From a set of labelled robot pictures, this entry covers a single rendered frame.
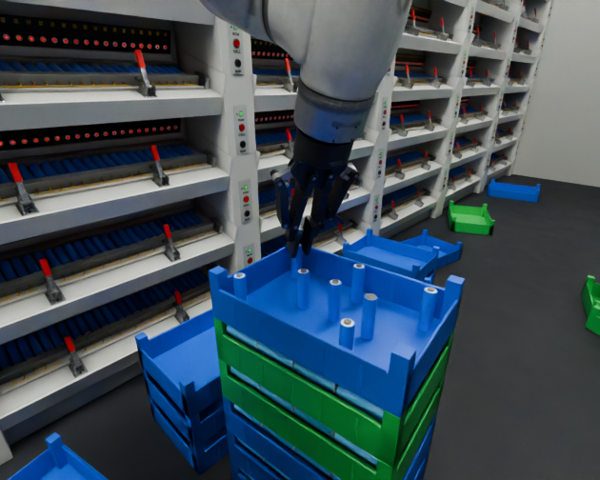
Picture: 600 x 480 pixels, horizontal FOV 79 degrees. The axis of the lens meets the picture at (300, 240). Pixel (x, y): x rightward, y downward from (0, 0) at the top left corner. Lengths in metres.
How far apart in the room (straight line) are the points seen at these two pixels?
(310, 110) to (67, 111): 0.52
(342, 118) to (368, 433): 0.36
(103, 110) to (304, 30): 0.53
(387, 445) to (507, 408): 0.65
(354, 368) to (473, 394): 0.69
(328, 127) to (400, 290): 0.28
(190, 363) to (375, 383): 0.53
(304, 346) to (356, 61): 0.32
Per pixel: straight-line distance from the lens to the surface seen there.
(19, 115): 0.81
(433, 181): 2.19
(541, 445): 1.05
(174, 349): 0.92
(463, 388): 1.10
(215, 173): 1.00
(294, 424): 0.57
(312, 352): 0.46
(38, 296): 0.94
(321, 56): 0.40
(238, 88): 1.00
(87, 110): 0.84
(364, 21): 0.38
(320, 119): 0.43
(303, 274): 0.54
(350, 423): 0.49
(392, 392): 0.42
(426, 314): 0.54
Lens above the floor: 0.73
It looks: 24 degrees down
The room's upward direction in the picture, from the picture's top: straight up
